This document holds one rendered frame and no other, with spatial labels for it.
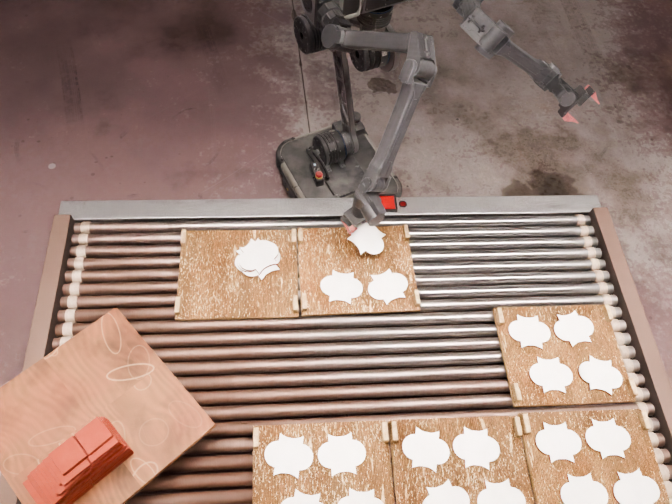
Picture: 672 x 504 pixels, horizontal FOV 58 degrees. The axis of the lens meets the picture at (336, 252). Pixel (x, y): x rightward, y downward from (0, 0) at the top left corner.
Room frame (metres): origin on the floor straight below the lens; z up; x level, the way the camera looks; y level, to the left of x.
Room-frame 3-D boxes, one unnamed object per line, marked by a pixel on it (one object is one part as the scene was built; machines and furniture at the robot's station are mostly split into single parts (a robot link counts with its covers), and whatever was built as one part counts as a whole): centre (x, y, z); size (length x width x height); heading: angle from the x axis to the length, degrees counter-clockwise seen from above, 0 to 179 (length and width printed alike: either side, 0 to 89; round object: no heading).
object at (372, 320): (0.89, -0.08, 0.90); 1.95 x 0.05 x 0.05; 101
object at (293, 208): (1.35, 0.00, 0.89); 2.08 x 0.09 x 0.06; 101
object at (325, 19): (1.75, 0.13, 1.45); 0.09 x 0.08 x 0.12; 124
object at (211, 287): (1.00, 0.33, 0.93); 0.41 x 0.35 x 0.02; 100
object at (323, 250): (1.08, -0.08, 0.93); 0.41 x 0.35 x 0.02; 101
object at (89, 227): (1.28, -0.01, 0.90); 1.95 x 0.05 x 0.05; 101
